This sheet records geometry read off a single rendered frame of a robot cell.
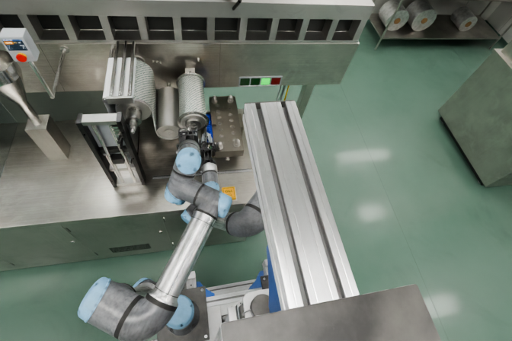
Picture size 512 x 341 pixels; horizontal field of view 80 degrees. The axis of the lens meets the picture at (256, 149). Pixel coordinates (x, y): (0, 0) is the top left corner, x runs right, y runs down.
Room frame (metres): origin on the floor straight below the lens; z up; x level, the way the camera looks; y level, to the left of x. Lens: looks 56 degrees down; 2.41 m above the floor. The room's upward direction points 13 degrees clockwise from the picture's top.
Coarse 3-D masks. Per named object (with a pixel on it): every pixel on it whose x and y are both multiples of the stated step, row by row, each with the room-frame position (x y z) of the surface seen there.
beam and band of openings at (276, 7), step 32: (0, 0) 0.94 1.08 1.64; (32, 0) 0.98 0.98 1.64; (64, 0) 1.02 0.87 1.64; (96, 0) 1.06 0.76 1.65; (128, 0) 1.10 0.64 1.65; (160, 0) 1.14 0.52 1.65; (192, 0) 1.19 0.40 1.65; (224, 0) 1.24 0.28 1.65; (256, 0) 1.30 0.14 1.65; (288, 0) 1.35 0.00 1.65; (320, 0) 1.41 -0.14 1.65; (352, 0) 1.48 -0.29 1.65; (0, 32) 0.94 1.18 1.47; (32, 32) 0.96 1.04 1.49; (64, 32) 1.05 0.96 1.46; (96, 32) 1.09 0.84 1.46; (128, 32) 1.14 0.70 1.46; (160, 32) 1.19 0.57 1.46; (192, 32) 1.24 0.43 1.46; (224, 32) 1.30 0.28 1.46; (256, 32) 1.35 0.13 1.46; (288, 32) 1.41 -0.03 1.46; (320, 32) 1.47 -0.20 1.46; (352, 32) 1.49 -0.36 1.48
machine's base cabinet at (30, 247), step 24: (144, 216) 0.52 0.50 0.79; (168, 216) 0.56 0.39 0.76; (0, 240) 0.27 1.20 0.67; (24, 240) 0.30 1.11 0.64; (48, 240) 0.34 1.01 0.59; (72, 240) 0.37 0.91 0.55; (96, 240) 0.41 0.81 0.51; (120, 240) 0.45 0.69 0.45; (144, 240) 0.49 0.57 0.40; (168, 240) 0.54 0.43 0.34; (216, 240) 0.65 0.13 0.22; (240, 240) 0.71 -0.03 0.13; (0, 264) 0.20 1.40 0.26; (24, 264) 0.24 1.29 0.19; (48, 264) 0.27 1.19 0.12
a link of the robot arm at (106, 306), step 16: (96, 288) 0.08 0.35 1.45; (112, 288) 0.09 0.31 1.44; (128, 288) 0.10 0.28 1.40; (144, 288) 0.14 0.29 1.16; (80, 304) 0.04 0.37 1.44; (96, 304) 0.05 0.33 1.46; (112, 304) 0.05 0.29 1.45; (128, 304) 0.06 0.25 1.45; (96, 320) 0.01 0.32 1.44; (112, 320) 0.02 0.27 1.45
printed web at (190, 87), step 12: (144, 72) 0.97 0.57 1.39; (144, 84) 0.90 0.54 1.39; (180, 84) 1.05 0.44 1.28; (192, 84) 1.04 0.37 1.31; (144, 96) 0.84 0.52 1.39; (156, 96) 1.02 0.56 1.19; (180, 96) 0.98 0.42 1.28; (192, 96) 0.97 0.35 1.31; (156, 108) 0.95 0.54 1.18; (180, 108) 0.91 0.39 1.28; (192, 108) 0.89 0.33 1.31; (204, 108) 0.94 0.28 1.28
